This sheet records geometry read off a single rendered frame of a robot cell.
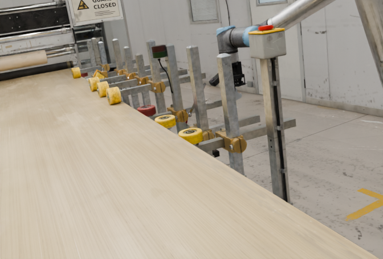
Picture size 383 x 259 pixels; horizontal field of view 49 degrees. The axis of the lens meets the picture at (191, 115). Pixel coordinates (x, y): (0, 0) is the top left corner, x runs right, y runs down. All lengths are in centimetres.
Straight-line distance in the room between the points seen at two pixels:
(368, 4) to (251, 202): 89
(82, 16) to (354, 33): 263
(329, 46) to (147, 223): 405
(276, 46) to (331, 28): 359
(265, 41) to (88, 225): 61
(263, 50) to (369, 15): 56
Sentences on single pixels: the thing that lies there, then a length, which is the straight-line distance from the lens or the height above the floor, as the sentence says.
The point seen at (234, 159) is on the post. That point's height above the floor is 79.
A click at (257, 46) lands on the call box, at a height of 118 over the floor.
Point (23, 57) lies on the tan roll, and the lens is 401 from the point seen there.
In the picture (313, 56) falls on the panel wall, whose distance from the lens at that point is 493.
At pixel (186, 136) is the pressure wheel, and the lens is 136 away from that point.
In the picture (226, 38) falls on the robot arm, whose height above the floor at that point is 114.
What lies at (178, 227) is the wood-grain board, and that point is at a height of 90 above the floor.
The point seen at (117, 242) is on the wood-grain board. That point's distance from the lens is 83.
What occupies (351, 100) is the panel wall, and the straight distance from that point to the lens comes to 468.
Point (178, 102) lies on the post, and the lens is 184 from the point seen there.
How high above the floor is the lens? 131
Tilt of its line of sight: 15 degrees down
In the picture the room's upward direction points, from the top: 8 degrees counter-clockwise
